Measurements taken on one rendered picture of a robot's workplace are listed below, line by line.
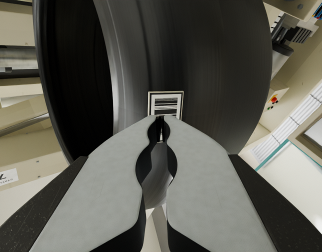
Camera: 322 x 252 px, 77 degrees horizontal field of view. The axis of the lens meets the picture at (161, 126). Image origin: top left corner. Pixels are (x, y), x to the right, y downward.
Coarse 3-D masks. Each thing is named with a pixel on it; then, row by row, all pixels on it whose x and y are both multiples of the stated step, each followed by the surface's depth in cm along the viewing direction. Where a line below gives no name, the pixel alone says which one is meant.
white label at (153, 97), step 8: (152, 96) 21; (160, 96) 22; (168, 96) 22; (176, 96) 22; (152, 104) 22; (160, 104) 22; (168, 104) 22; (176, 104) 22; (152, 112) 22; (160, 112) 22; (168, 112) 22; (176, 112) 23; (160, 136) 23
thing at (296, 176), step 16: (288, 144) 73; (272, 160) 79; (288, 160) 74; (304, 160) 70; (272, 176) 80; (288, 176) 75; (304, 176) 71; (320, 176) 68; (288, 192) 77; (304, 192) 72; (320, 192) 69; (304, 208) 74; (320, 208) 70; (320, 224) 71
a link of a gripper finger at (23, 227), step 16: (80, 160) 8; (64, 176) 7; (48, 192) 7; (64, 192) 7; (32, 208) 6; (48, 208) 6; (16, 224) 6; (32, 224) 6; (0, 240) 5; (16, 240) 5; (32, 240) 5
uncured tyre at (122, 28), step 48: (48, 0) 51; (96, 0) 24; (144, 0) 21; (192, 0) 22; (240, 0) 28; (48, 48) 59; (96, 48) 70; (144, 48) 22; (192, 48) 22; (240, 48) 27; (48, 96) 58; (96, 96) 74; (144, 96) 23; (192, 96) 23; (240, 96) 29; (96, 144) 67; (240, 144) 38; (144, 192) 31
